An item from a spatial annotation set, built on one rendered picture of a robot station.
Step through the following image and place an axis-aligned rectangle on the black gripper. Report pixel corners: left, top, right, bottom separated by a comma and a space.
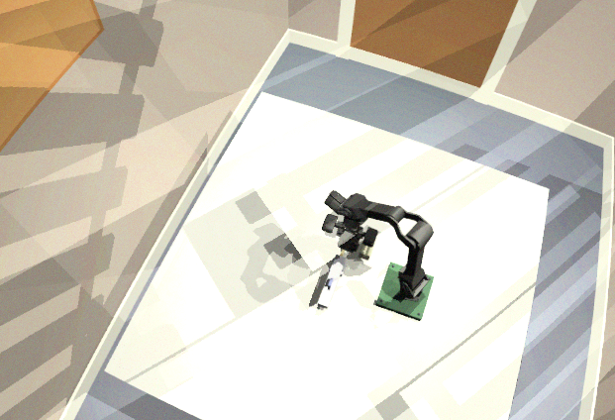
322, 214, 378, 248

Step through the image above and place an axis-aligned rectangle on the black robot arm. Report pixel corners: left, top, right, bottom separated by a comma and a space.
324, 190, 434, 301

